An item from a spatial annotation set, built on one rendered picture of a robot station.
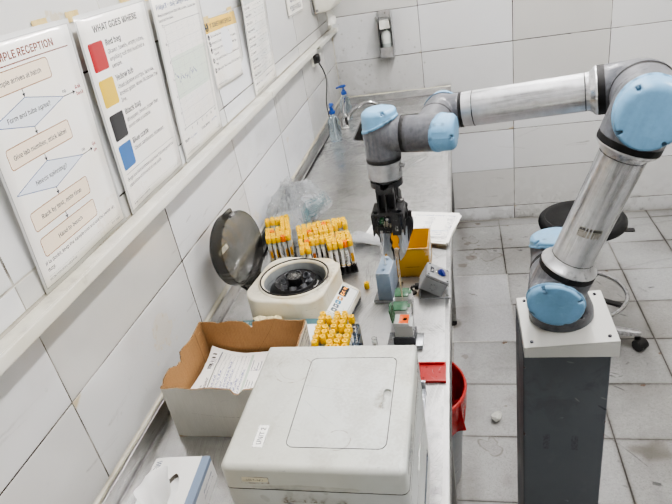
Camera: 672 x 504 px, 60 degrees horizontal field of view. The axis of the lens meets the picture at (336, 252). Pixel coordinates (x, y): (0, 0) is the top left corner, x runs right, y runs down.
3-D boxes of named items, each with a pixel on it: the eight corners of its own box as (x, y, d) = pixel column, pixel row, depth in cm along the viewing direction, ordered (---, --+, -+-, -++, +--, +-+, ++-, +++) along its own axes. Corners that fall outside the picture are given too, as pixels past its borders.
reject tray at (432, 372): (446, 383, 134) (446, 380, 134) (416, 383, 136) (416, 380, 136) (446, 363, 140) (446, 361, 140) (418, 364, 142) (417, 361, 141)
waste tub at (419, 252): (431, 277, 175) (428, 248, 171) (387, 278, 178) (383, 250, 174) (432, 254, 187) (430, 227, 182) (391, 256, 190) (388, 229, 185)
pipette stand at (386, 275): (398, 303, 166) (394, 273, 161) (374, 303, 168) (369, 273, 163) (403, 284, 174) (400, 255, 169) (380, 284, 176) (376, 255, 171)
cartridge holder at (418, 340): (423, 350, 146) (421, 338, 144) (387, 349, 148) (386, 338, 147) (424, 336, 151) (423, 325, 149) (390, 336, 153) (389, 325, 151)
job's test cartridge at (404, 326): (414, 343, 147) (411, 323, 144) (395, 343, 148) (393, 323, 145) (415, 334, 150) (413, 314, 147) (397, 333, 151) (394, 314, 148)
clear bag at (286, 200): (314, 244, 206) (305, 196, 197) (266, 252, 206) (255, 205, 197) (311, 214, 229) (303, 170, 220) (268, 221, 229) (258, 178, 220)
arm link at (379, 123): (394, 113, 113) (353, 115, 116) (400, 165, 118) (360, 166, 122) (404, 101, 120) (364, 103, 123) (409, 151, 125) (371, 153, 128)
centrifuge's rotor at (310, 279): (313, 312, 159) (309, 291, 155) (263, 309, 164) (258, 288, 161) (332, 282, 171) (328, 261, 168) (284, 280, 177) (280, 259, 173)
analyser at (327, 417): (425, 603, 92) (406, 473, 78) (261, 589, 98) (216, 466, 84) (430, 450, 118) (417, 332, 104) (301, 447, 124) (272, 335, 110)
